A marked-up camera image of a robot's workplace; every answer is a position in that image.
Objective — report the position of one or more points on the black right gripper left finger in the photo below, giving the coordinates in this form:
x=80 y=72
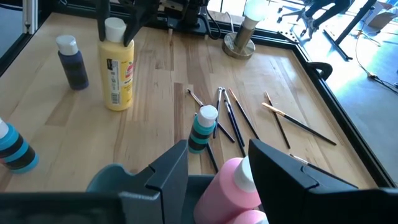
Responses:
x=161 y=193

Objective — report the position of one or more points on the office chair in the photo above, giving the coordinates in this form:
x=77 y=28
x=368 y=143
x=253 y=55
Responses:
x=292 y=12

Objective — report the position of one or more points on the black floor stand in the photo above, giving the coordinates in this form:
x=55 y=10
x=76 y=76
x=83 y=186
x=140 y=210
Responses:
x=354 y=23

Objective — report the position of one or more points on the small white jar left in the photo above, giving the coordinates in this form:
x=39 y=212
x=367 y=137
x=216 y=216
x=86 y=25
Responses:
x=74 y=70

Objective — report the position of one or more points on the small teal paint bottle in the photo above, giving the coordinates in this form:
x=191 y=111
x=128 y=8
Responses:
x=202 y=133

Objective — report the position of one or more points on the pink paint bottle white cap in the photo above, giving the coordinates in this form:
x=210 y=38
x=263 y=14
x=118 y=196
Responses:
x=248 y=218
x=217 y=193

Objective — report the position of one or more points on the small blue paint bottle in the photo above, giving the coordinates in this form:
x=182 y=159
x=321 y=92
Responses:
x=17 y=152

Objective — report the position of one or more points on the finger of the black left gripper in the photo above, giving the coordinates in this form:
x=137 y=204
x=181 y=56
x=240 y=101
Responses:
x=103 y=18
x=138 y=12

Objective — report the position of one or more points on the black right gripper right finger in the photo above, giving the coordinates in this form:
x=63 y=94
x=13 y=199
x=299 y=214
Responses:
x=295 y=193

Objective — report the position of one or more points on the thin brown paintbrush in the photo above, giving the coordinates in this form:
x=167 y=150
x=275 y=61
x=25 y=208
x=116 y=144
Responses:
x=277 y=119

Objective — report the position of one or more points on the silver aluminium post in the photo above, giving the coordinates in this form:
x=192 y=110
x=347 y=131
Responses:
x=30 y=15

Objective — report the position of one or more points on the cardboard box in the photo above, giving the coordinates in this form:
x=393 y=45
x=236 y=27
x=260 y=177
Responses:
x=384 y=17

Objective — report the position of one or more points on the black paintbrush orange tip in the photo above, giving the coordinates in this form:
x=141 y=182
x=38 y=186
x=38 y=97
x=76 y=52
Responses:
x=244 y=113

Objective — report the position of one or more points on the person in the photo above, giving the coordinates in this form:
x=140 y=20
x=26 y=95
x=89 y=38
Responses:
x=326 y=7

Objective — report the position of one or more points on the teal plastic bin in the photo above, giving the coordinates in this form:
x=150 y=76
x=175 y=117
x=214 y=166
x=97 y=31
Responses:
x=109 y=179

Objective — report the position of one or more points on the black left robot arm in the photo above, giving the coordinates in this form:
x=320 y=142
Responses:
x=186 y=15

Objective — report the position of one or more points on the large yellow paint bottle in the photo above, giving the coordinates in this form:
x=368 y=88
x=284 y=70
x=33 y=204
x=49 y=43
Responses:
x=116 y=77

